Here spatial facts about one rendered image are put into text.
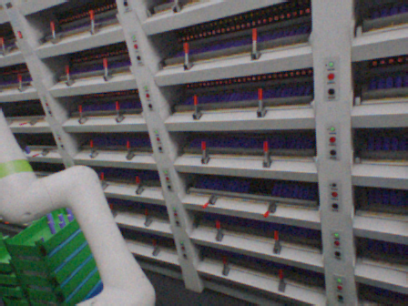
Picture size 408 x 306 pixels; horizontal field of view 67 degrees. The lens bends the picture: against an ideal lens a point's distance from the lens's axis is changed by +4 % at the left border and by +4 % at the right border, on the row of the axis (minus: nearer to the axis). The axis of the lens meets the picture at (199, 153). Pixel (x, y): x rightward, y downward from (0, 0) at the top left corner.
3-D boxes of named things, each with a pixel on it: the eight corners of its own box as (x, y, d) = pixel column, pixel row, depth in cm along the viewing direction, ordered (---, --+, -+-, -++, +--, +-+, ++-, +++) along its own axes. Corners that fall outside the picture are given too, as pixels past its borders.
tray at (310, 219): (322, 230, 109) (319, 213, 104) (184, 208, 141) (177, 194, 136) (330, 189, 122) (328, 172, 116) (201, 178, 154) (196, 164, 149)
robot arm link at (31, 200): (54, 217, 100) (54, 207, 90) (7, 235, 94) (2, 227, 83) (34, 168, 104) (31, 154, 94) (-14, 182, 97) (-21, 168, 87)
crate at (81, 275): (61, 303, 134) (56, 289, 131) (27, 298, 142) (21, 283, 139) (106, 256, 160) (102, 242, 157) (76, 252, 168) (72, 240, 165)
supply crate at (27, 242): (44, 257, 126) (36, 240, 124) (8, 254, 134) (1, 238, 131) (93, 216, 152) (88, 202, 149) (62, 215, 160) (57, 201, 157)
